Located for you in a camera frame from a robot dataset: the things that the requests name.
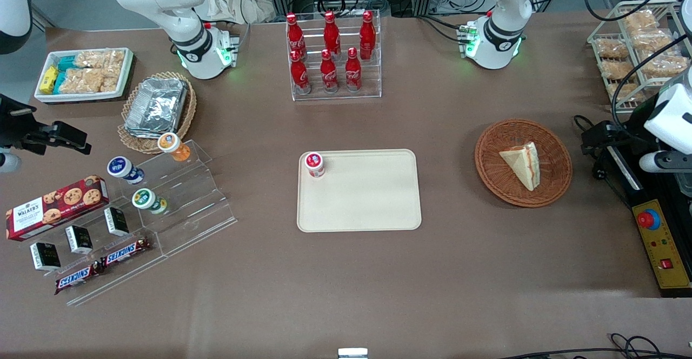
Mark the black metal bar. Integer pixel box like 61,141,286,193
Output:
605,142,645,204

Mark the yellow control box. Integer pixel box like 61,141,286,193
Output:
631,199,692,298

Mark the packaged bread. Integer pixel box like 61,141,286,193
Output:
608,81,644,103
594,37,631,60
600,59,635,82
621,10,661,31
638,55,690,79
629,29,674,52

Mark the beige plastic tray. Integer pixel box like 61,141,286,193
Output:
296,149,422,234

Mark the red emergency stop button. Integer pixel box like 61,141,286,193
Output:
636,208,662,231

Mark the white rectangular snack bin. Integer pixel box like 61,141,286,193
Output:
34,48,135,103

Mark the yellow snack packet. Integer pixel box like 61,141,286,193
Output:
40,65,59,94

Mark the small black white box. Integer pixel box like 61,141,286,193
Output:
103,207,130,237
29,242,62,272
64,225,94,255

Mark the clear acrylic bottle rack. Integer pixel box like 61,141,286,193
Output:
285,10,383,102

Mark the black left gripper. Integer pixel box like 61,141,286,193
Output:
581,102,657,157

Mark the white wire rack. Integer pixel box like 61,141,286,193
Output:
587,0,692,114

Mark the light wicker basket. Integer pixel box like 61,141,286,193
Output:
117,71,197,155

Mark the green gum bottle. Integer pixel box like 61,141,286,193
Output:
131,188,169,215

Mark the red gum bottle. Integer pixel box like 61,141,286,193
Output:
304,152,327,179

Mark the brown wicker basket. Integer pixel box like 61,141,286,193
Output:
474,118,573,209

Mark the red Walkers cookie box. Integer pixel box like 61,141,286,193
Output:
5,175,110,242

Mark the clear rice cracker pack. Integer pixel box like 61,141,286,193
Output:
75,50,126,69
59,67,121,94

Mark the clear acrylic stepped stand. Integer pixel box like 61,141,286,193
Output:
22,139,238,307

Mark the wrapped triangle sandwich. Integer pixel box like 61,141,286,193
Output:
498,141,541,191

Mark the blue gum bottle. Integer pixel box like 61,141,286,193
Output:
107,156,145,185

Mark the stack of foil trays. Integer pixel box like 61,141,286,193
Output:
124,77,189,136

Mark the orange gum bottle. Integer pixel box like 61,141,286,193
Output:
157,132,191,163

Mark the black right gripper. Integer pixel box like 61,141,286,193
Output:
0,95,91,155

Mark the red Coca-Cola bottle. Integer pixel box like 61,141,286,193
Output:
359,10,377,62
344,47,363,92
320,49,340,94
323,11,342,60
285,13,308,60
289,50,312,95

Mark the Snickers chocolate bar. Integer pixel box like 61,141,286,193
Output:
99,236,154,268
54,262,107,295

